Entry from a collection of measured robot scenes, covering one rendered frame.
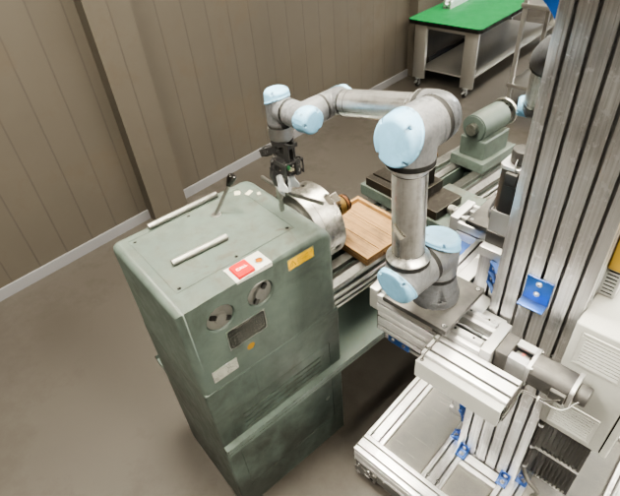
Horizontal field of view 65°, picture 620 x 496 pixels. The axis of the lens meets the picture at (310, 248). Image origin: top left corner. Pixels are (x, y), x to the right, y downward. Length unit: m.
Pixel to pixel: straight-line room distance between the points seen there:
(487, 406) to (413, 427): 0.96
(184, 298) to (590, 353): 1.13
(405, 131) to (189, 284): 0.81
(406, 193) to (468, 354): 0.57
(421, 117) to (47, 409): 2.59
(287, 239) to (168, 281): 0.40
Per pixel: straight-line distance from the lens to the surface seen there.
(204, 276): 1.54
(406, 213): 1.18
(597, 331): 1.48
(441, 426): 2.40
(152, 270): 1.62
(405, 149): 1.06
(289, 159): 1.50
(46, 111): 3.61
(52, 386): 3.22
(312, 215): 1.80
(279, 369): 1.89
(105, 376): 3.11
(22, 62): 3.52
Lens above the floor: 2.26
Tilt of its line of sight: 40 degrees down
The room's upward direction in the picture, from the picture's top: 6 degrees counter-clockwise
